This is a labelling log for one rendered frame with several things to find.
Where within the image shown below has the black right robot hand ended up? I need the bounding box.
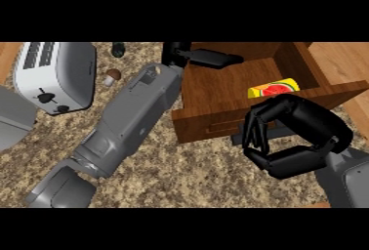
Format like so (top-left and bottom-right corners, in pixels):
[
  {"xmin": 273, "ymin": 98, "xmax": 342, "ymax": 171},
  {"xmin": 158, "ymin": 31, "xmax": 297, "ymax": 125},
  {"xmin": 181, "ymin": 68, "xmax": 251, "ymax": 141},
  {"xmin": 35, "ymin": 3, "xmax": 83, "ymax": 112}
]
[{"xmin": 240, "ymin": 93, "xmax": 354, "ymax": 181}]

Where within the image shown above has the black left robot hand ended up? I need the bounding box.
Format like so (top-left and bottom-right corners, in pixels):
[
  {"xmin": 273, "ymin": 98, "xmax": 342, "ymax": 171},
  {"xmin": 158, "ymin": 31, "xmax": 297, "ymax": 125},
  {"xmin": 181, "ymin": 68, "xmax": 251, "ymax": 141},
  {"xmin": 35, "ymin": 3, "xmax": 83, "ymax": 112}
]
[{"xmin": 159, "ymin": 41, "xmax": 245, "ymax": 70}]

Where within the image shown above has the brown wooden drawer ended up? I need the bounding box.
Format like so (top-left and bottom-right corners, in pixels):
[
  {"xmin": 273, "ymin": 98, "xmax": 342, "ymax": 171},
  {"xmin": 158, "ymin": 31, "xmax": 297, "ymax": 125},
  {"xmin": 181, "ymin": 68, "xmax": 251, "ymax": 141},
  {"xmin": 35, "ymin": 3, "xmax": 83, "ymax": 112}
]
[
  {"xmin": 170, "ymin": 80, "xmax": 369, "ymax": 145},
  {"xmin": 178, "ymin": 41, "xmax": 339, "ymax": 113}
]

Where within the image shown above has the dark green cup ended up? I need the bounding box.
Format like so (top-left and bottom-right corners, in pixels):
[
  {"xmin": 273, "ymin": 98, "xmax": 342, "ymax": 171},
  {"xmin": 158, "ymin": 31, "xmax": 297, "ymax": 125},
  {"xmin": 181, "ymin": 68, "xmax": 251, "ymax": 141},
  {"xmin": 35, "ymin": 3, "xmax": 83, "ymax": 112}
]
[{"xmin": 109, "ymin": 41, "xmax": 128, "ymax": 59}]

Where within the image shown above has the brown wooden drawer front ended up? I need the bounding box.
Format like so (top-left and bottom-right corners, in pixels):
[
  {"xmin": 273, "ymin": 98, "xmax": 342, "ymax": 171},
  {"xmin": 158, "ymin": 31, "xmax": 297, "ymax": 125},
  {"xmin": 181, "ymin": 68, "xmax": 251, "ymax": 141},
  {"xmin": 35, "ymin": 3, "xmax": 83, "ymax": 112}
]
[{"xmin": 170, "ymin": 80, "xmax": 369, "ymax": 145}]

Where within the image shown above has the yellow watermelon print carton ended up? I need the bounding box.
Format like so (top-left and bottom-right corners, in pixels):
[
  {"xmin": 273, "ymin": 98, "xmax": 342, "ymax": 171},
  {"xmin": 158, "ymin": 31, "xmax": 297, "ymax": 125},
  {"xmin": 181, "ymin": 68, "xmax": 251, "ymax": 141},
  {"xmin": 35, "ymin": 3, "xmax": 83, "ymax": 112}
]
[{"xmin": 246, "ymin": 77, "xmax": 302, "ymax": 99}]

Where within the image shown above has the brown cap mushroom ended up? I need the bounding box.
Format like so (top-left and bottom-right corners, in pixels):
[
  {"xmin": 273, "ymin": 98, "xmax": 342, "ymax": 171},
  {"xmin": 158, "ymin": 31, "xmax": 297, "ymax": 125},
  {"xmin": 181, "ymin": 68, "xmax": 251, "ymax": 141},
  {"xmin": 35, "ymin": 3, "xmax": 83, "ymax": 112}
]
[{"xmin": 102, "ymin": 67, "xmax": 124, "ymax": 88}]

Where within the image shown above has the white silver toaster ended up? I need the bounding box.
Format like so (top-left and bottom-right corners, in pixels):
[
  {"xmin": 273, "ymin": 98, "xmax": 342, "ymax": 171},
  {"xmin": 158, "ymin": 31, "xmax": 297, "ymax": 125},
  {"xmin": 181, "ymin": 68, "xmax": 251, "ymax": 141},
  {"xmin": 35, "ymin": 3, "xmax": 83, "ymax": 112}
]
[{"xmin": 12, "ymin": 41, "xmax": 97, "ymax": 117}]

